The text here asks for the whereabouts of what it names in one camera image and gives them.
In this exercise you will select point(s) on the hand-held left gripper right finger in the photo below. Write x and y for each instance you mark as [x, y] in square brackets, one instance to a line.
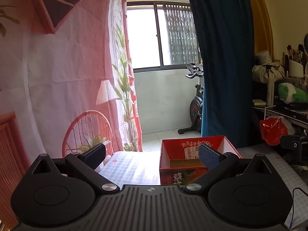
[207, 157]

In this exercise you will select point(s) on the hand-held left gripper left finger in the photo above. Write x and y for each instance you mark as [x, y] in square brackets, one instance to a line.
[94, 156]

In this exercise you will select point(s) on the red strawberry print cardboard box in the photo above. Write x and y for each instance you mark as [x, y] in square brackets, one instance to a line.
[179, 155]

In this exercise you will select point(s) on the red plastic bag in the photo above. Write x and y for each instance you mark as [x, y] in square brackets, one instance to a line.
[272, 130]

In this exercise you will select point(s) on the plaid strawberry print bed sheet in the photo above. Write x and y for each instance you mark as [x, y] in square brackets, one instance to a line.
[134, 166]

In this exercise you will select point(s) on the black exercise bike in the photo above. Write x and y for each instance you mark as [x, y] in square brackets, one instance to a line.
[195, 110]

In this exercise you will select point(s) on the green plush toy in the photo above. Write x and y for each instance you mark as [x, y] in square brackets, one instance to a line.
[288, 92]

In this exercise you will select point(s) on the yellow sticky notes pad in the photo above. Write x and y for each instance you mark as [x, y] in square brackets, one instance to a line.
[258, 102]

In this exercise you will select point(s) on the white spray bottle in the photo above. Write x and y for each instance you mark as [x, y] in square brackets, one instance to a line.
[270, 90]

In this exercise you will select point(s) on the white cup of brushes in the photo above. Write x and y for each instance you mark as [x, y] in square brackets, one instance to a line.
[295, 67]

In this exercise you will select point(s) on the beige cloth bag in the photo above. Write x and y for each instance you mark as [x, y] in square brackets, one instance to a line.
[262, 73]

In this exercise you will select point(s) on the pink printed backdrop cloth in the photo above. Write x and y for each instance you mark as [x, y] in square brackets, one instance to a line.
[62, 72]

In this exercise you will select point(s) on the dark blue curtain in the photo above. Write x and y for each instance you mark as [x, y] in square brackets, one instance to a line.
[223, 60]

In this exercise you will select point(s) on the sliding window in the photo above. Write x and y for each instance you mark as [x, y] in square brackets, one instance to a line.
[163, 36]

